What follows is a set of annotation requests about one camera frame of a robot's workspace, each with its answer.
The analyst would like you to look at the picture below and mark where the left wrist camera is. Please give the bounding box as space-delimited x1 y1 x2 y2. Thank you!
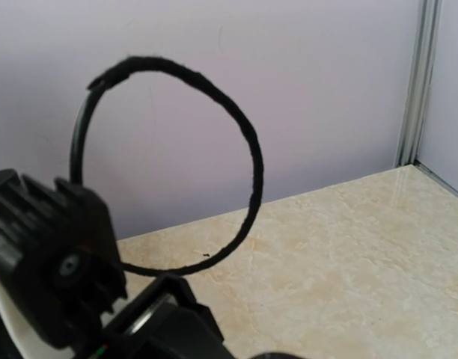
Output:
0 169 130 358

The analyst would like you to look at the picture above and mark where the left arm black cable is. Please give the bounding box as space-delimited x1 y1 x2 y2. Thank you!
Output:
70 55 264 277

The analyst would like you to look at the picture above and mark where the left aluminium corner post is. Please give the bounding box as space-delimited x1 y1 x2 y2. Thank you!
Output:
395 0 442 167

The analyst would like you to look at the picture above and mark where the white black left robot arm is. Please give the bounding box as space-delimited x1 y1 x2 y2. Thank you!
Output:
74 274 235 359

